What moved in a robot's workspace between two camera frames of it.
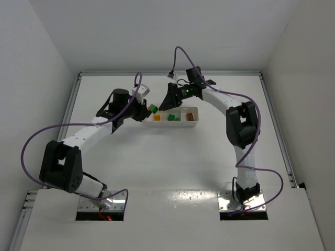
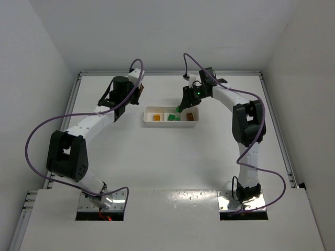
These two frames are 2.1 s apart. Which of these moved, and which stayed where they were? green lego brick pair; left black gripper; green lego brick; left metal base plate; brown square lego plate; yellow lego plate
Moved: green lego brick pair; left black gripper
Stayed: green lego brick; brown square lego plate; left metal base plate; yellow lego plate
